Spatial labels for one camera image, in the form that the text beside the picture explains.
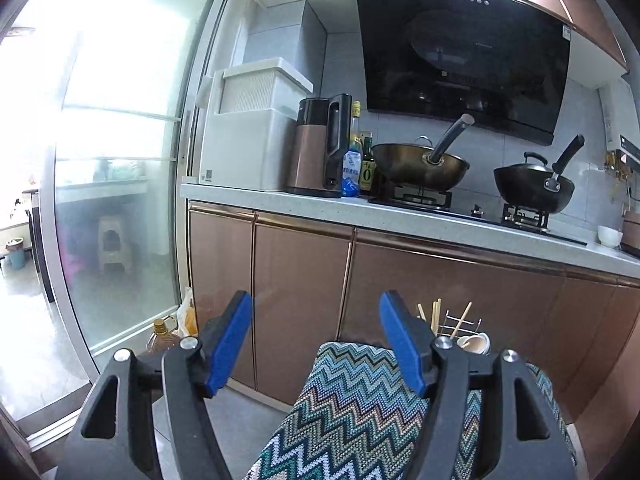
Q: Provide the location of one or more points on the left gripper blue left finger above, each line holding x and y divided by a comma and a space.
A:
194, 372

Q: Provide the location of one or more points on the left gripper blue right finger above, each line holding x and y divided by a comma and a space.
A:
436, 371

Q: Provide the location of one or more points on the white ceramic spoon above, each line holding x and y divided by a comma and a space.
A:
478, 343

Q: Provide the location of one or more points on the cooking oil bottle on floor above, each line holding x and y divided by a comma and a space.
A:
164, 335

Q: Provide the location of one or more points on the wooden chopstick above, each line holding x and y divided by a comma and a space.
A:
421, 312
461, 318
435, 315

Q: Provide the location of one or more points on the zigzag patterned cloth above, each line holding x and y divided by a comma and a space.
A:
354, 419

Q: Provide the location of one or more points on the plastic stool outside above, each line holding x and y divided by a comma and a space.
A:
114, 246

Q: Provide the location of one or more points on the gas stove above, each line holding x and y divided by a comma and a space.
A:
495, 212

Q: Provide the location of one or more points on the dark soy sauce bottle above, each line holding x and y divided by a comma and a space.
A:
367, 167

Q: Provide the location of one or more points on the white bowl on counter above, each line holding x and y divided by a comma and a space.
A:
609, 237

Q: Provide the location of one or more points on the blue trash bin outside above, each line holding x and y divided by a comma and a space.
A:
16, 253

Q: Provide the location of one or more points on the yellow cap oil bottle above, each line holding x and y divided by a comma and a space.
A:
354, 132

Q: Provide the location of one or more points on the copper rice cooker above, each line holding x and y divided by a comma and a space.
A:
630, 242

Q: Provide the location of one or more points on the copper electric kettle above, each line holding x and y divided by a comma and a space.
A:
321, 139

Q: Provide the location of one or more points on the white gas water heater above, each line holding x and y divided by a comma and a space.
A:
621, 121

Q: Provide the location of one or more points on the black range hood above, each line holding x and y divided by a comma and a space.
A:
501, 61

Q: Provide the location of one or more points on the wire utensil rack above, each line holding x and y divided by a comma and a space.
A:
453, 327

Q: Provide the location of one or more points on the bronze wok with grey handle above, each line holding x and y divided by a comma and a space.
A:
425, 166

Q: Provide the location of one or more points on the black wok with black handle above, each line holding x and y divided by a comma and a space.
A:
534, 184

